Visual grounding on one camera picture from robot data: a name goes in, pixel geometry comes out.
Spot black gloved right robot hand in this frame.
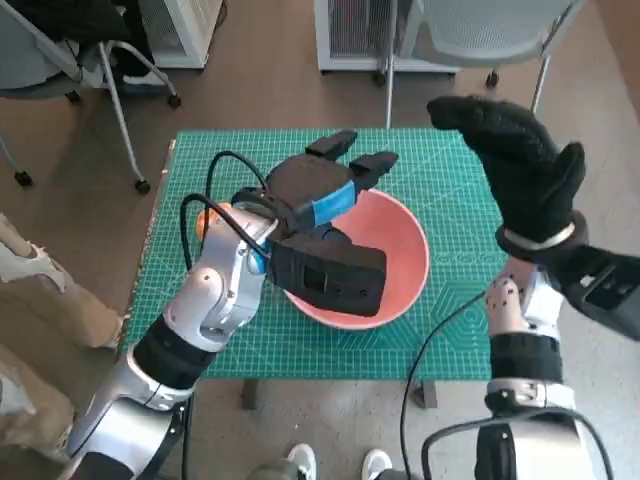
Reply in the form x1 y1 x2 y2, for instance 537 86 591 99
425 94 586 242

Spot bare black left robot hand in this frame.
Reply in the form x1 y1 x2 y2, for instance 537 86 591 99
267 129 400 247

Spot round bread bun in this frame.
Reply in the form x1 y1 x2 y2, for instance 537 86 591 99
197 202 234 236

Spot pink bowl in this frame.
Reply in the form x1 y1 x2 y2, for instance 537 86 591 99
282 188 431 331

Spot grey office chair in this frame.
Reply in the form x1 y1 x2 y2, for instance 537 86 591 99
0 0 182 195
382 0 586 130

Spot white cabinet dark mesh door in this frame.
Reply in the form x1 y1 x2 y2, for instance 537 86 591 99
314 0 460 84

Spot green cutting mat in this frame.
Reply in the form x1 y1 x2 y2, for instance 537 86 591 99
119 129 511 380

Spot white perforated metal cabinet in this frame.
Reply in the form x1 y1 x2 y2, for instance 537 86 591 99
137 0 221 70

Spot seated person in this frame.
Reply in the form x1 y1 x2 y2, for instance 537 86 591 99
34 0 171 86

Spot white shoe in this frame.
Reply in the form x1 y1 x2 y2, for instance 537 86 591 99
360 448 394 480
285 443 317 480

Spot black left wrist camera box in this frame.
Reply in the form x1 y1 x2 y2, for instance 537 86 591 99
267 233 389 318

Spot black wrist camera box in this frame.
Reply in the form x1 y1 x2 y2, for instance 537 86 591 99
537 242 640 342
267 233 389 318

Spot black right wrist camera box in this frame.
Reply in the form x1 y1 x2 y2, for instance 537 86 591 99
537 242 640 342

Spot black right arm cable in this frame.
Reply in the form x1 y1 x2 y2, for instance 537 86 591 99
421 405 616 480
399 289 494 480

